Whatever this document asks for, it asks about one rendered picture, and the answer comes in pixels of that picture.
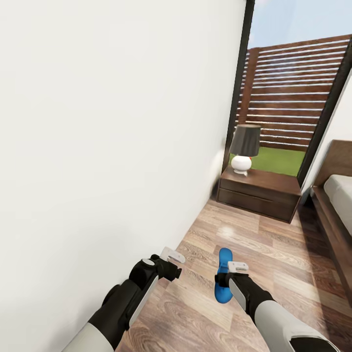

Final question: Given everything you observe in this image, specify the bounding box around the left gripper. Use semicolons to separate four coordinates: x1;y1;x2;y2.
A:
151;254;182;282

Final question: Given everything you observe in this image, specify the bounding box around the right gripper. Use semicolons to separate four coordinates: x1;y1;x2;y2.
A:
215;272;233;287

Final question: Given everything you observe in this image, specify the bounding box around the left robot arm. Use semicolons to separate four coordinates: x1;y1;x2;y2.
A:
62;247;185;352

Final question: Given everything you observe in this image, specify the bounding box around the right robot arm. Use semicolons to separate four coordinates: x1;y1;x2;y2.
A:
215;262;340;352

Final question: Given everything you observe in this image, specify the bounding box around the sandal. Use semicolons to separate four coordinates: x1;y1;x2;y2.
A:
215;247;233;304

